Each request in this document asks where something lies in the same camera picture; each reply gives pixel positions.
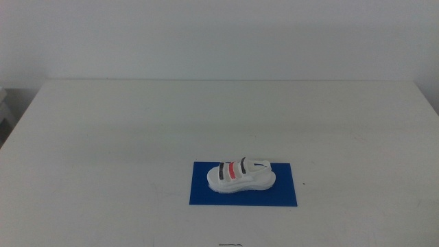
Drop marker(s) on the blue rectangular mat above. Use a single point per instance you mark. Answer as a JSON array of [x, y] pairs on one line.
[[202, 195]]

